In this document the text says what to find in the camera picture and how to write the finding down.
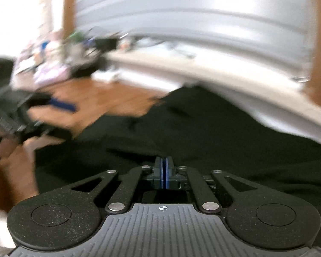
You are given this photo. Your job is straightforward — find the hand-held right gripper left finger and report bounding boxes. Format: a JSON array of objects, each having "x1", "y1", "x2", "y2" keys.
[{"x1": 71, "y1": 156, "x2": 165, "y2": 214}]

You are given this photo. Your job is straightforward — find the pink cloth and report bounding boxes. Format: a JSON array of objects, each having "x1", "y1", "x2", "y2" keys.
[{"x1": 33, "y1": 62, "x2": 68, "y2": 84}]

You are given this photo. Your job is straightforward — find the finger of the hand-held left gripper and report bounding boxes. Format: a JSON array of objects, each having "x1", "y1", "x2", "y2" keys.
[{"x1": 48, "y1": 97, "x2": 77, "y2": 113}]

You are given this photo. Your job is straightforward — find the black pants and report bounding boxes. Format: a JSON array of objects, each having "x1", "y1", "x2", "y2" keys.
[{"x1": 34, "y1": 84, "x2": 321, "y2": 210}]

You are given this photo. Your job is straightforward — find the green lid jar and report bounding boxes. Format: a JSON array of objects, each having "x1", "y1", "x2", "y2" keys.
[{"x1": 65, "y1": 30, "x2": 84, "y2": 61}]

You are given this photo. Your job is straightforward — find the cream window sill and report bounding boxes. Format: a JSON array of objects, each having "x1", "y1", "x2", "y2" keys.
[{"x1": 106, "y1": 50, "x2": 321, "y2": 130}]

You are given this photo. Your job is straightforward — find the white cloth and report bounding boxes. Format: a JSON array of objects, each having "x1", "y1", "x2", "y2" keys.
[{"x1": 0, "y1": 209, "x2": 16, "y2": 250}]

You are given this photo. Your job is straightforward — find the grey window blind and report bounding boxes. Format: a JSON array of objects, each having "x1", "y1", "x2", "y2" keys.
[{"x1": 74, "y1": 0, "x2": 319, "y2": 87}]

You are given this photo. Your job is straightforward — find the wooden window frame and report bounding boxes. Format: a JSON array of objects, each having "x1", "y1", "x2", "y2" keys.
[{"x1": 61, "y1": 0, "x2": 321, "y2": 111}]

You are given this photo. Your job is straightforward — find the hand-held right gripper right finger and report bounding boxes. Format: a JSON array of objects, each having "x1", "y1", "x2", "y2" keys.
[{"x1": 164, "y1": 156, "x2": 258, "y2": 216}]

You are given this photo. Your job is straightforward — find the black box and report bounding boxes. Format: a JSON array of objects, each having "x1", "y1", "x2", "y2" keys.
[{"x1": 69, "y1": 58, "x2": 108, "y2": 79}]

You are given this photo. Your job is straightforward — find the black power adapter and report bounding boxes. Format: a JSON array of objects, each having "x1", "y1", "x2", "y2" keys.
[{"x1": 94, "y1": 37, "x2": 120, "y2": 52}]

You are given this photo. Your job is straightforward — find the person's left hand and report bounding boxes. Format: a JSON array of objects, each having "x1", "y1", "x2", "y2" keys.
[{"x1": 0, "y1": 136, "x2": 66, "y2": 200}]

